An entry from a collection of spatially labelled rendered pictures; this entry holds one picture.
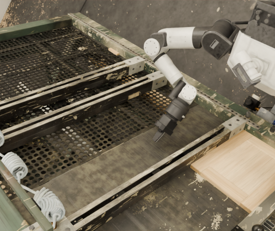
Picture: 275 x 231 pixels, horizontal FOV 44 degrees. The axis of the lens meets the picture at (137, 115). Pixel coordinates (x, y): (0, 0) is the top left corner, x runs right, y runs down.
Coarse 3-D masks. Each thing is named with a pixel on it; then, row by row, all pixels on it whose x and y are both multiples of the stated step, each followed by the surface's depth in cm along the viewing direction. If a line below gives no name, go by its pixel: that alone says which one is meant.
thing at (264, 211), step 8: (272, 192) 135; (264, 200) 132; (272, 200) 132; (256, 208) 128; (264, 208) 129; (272, 208) 129; (248, 216) 125; (256, 216) 125; (264, 216) 126; (240, 224) 122; (248, 224) 122
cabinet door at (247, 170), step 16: (224, 144) 159; (240, 144) 160; (256, 144) 162; (208, 160) 149; (224, 160) 151; (240, 160) 152; (256, 160) 153; (272, 160) 154; (208, 176) 142; (224, 176) 143; (240, 176) 144; (256, 176) 145; (272, 176) 146; (224, 192) 137; (240, 192) 136; (256, 192) 137
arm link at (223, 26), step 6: (216, 24) 139; (222, 24) 138; (228, 24) 140; (198, 30) 139; (204, 30) 138; (216, 30) 134; (222, 30) 135; (228, 30) 138; (192, 36) 140; (198, 36) 139; (228, 36) 137; (192, 42) 141; (198, 42) 139; (198, 48) 143
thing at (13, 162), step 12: (0, 132) 124; (0, 144) 123; (12, 156) 112; (0, 168) 102; (12, 168) 109; (24, 168) 113; (12, 180) 99; (24, 192) 96; (36, 192) 104; (48, 192) 103; (24, 204) 94; (36, 216) 90; (48, 216) 99; (60, 216) 100; (48, 228) 88
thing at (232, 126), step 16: (224, 128) 162; (240, 128) 166; (192, 144) 149; (208, 144) 150; (176, 160) 144; (192, 160) 146; (144, 176) 131; (160, 176) 132; (112, 192) 123; (128, 192) 124; (144, 192) 129; (48, 208) 97; (96, 208) 119; (112, 208) 119; (64, 224) 106; (80, 224) 111; (96, 224) 117
